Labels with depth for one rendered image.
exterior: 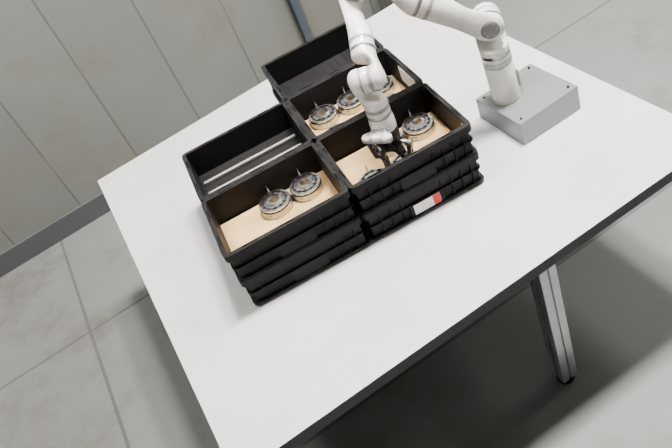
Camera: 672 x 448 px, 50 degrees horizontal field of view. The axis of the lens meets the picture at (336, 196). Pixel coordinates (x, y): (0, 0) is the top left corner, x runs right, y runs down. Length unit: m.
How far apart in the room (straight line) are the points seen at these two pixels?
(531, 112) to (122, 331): 2.10
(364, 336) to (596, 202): 0.74
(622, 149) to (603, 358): 0.75
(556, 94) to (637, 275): 0.81
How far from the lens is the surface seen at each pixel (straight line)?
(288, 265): 2.12
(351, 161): 2.29
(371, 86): 1.96
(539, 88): 2.42
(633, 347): 2.67
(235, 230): 2.25
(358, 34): 2.03
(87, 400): 3.36
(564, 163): 2.26
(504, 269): 2.00
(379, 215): 2.13
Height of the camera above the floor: 2.21
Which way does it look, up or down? 39 degrees down
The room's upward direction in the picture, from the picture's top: 25 degrees counter-clockwise
